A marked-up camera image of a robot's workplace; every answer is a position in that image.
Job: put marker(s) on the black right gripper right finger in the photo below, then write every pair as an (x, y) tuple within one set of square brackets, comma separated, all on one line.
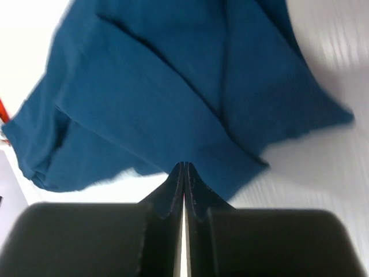
[(226, 241)]

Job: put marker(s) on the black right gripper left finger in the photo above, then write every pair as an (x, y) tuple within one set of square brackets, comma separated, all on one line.
[(100, 239)]

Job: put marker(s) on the navy blue t-shirt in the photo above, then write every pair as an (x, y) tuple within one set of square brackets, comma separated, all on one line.
[(144, 85)]

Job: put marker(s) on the folded orange t-shirt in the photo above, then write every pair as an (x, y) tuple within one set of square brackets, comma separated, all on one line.
[(4, 119)]

